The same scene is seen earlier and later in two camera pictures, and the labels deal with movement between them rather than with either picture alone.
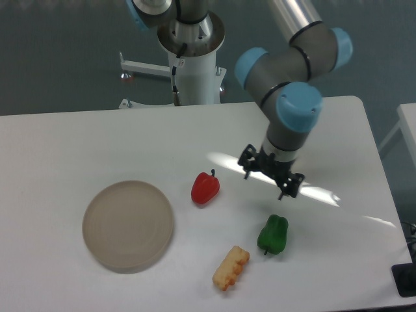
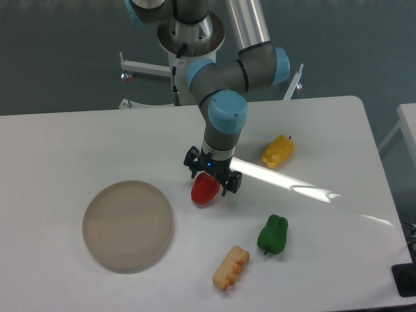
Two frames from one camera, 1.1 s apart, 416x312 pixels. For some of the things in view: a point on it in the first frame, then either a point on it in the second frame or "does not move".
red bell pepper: (205, 188) does not move
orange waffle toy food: (231, 266) does not move
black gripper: (279, 171) → (219, 168)
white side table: (407, 123) does not move
